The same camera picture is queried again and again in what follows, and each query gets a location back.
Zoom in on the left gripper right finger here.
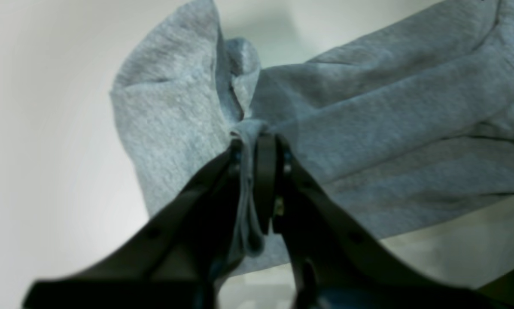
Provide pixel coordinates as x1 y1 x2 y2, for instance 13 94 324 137
253 134 508 309

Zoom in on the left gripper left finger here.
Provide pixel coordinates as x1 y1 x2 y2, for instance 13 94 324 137
23 139 244 309

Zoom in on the grey T-shirt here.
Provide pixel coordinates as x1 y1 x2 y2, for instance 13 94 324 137
110 0 514 277

